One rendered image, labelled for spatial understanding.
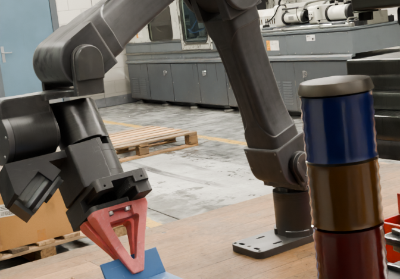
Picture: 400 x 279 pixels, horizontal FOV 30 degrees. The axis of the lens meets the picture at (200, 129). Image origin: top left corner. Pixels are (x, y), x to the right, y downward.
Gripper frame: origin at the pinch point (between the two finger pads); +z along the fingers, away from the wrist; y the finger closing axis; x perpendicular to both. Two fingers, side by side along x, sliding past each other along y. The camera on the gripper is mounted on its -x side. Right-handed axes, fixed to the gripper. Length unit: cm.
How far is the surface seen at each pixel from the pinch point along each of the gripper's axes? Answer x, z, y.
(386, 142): 8.8, 2.1, 32.3
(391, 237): 21.1, 8.5, 15.7
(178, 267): 14.8, -0.3, -17.2
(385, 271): -8.5, 11.1, 43.9
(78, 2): 505, -549, -850
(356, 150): -9.8, 5.2, 47.2
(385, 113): 9.8, -0.1, 32.8
